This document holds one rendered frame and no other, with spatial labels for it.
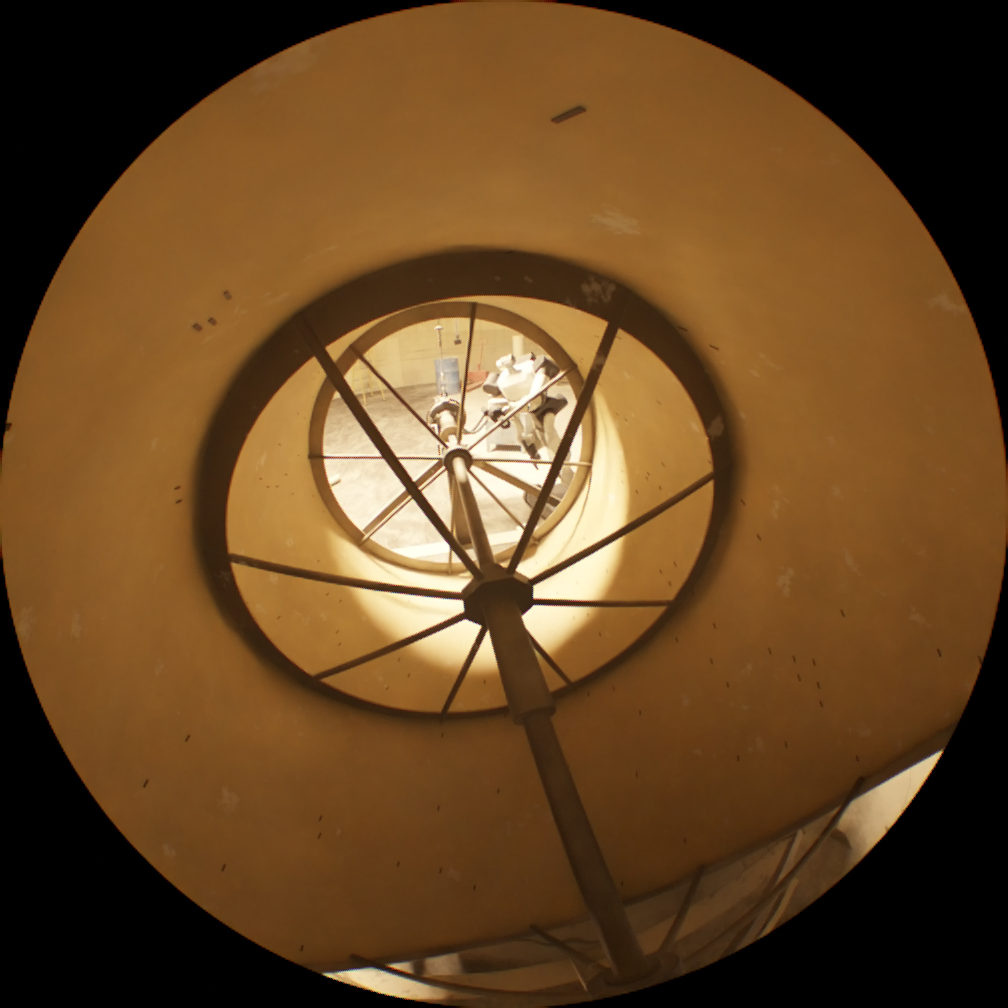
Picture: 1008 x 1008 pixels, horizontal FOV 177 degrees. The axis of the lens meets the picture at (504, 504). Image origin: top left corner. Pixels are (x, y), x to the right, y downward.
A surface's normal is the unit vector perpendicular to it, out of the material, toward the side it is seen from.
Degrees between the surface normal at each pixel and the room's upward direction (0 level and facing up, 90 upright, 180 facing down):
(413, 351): 90
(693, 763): 46
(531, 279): 90
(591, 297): 90
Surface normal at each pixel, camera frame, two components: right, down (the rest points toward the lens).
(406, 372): 0.23, 0.50
